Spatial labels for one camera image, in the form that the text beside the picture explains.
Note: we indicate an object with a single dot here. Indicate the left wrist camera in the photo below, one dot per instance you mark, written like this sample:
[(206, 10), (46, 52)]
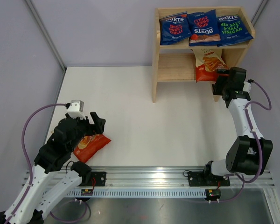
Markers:
[(75, 109)]

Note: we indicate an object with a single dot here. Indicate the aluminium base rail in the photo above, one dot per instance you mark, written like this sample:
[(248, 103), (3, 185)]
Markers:
[(154, 182)]

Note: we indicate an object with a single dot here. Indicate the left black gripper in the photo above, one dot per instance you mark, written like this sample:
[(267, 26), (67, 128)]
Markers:
[(99, 123)]

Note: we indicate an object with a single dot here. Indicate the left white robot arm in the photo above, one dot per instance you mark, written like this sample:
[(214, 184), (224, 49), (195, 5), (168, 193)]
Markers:
[(33, 205)]

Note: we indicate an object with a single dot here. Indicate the cream orange cassava chips bag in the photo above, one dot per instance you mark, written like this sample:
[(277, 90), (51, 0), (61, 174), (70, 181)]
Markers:
[(207, 63)]

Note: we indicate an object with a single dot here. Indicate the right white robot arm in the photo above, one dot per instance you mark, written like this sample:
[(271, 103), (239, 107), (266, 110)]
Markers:
[(248, 156)]

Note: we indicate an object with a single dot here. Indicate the blue Burts sea salt bag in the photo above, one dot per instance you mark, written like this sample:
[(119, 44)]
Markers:
[(232, 30)]

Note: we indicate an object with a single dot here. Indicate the blue Burts chilli bag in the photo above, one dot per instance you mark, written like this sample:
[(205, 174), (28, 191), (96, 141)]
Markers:
[(174, 28), (204, 28)]

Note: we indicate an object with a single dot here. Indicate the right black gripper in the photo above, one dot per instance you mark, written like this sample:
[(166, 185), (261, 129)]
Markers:
[(217, 89)]

